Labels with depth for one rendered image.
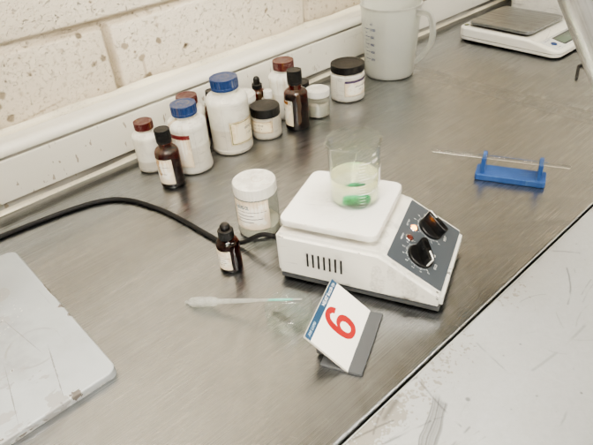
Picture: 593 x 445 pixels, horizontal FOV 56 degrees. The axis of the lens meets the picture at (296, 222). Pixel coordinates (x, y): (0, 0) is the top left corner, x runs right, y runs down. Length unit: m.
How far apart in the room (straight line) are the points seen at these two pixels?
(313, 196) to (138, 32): 0.48
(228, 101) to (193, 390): 0.51
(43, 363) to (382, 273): 0.38
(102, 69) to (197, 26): 0.20
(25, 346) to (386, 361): 0.40
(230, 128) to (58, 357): 0.47
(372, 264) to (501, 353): 0.16
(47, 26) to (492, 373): 0.78
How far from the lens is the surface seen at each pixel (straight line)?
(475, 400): 0.58
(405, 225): 0.67
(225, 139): 0.96
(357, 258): 0.63
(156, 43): 1.05
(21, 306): 0.75
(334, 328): 0.60
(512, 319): 0.66
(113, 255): 0.80
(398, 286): 0.64
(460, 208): 0.82
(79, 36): 0.98
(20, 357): 0.69
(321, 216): 0.64
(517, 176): 0.89
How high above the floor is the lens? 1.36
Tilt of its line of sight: 35 degrees down
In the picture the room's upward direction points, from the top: 5 degrees counter-clockwise
